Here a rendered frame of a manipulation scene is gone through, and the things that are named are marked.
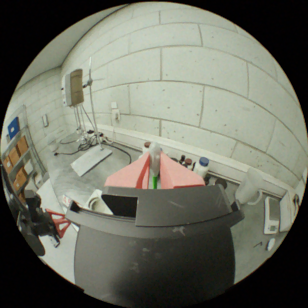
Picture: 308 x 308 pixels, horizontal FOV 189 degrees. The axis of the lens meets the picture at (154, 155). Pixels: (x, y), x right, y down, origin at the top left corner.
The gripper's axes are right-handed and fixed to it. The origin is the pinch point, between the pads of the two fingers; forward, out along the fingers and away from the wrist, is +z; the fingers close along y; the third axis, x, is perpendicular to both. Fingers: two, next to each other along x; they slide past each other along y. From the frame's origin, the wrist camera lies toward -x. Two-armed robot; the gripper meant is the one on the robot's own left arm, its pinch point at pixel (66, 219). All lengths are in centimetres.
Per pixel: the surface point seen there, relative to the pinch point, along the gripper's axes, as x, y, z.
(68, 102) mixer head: -44, 28, 8
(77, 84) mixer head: -54, 26, 6
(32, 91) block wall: -106, 238, -44
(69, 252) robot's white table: 21.4, 2.7, -4.5
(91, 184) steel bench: -4.7, 13.7, 26.3
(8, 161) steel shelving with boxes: 35, 221, -65
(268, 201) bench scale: -11, -90, 30
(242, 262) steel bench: 12, -68, 7
